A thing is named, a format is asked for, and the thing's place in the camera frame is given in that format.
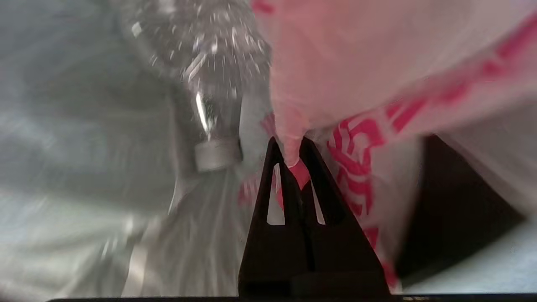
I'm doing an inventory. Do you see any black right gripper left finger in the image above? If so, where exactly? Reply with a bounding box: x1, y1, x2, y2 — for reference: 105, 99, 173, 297
238, 136, 313, 296

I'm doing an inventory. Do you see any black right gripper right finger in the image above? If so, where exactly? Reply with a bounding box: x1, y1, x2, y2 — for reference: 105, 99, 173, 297
300, 136, 391, 296

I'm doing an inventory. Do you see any white plastic bag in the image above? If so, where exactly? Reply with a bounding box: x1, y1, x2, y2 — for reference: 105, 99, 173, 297
0, 0, 537, 296

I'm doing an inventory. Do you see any clear empty plastic bottle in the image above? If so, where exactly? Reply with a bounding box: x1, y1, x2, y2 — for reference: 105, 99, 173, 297
117, 0, 273, 173

